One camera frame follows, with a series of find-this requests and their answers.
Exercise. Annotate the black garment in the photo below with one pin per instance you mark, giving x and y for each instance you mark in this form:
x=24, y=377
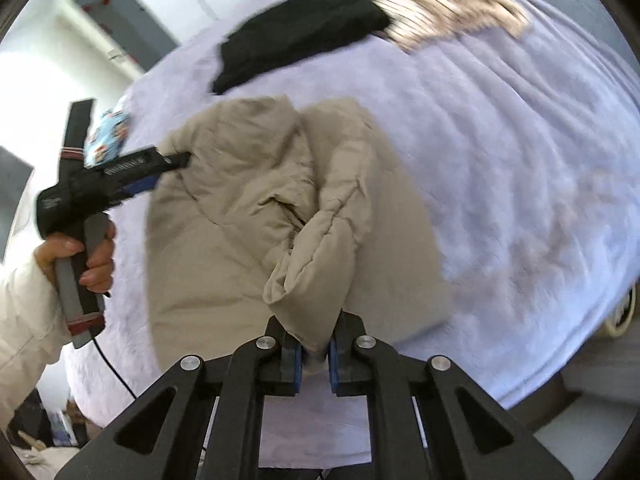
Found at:
x=300, y=30

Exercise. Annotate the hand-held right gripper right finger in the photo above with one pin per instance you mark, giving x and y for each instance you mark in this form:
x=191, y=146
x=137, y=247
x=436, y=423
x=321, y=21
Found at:
x=333, y=370

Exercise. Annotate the blue patterned cloth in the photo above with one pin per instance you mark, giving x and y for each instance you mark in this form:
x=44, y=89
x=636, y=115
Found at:
x=107, y=135

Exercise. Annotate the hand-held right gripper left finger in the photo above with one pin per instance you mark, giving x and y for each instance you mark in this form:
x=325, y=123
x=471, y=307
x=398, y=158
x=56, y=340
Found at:
x=298, y=370

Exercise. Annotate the person's left forearm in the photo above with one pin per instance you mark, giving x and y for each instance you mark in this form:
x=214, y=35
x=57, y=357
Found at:
x=25, y=320

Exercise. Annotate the striped cream garment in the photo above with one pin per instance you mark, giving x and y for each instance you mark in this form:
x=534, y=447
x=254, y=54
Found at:
x=450, y=5

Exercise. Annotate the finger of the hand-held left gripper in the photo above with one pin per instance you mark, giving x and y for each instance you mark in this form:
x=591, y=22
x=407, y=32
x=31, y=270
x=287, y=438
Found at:
x=175, y=160
x=140, y=187

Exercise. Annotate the person's left hand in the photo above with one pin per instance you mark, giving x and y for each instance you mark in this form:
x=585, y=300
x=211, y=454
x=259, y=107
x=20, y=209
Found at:
x=100, y=265

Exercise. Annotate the beige padded coat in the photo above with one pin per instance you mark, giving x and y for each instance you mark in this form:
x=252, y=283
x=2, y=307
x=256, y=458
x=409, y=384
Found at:
x=225, y=260

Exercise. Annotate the lavender plush blanket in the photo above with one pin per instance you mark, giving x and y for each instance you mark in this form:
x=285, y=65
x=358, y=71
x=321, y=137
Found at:
x=500, y=160

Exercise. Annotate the white wardrobe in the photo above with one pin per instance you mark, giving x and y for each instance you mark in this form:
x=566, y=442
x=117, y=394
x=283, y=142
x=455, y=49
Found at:
x=120, y=10

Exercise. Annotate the dark grey mat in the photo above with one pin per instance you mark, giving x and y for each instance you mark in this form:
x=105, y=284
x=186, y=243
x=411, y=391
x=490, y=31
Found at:
x=15, y=200

